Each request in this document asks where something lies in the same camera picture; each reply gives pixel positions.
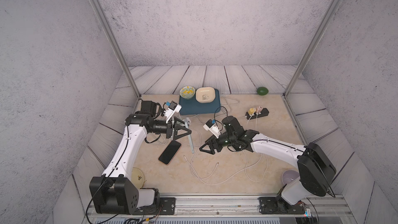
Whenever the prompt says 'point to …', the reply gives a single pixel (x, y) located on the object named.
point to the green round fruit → (263, 90)
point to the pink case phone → (170, 151)
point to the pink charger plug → (259, 109)
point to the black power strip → (265, 112)
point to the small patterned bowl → (187, 92)
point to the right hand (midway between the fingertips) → (204, 146)
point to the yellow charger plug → (251, 111)
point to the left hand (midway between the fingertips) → (189, 129)
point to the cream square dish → (205, 95)
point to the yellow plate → (137, 178)
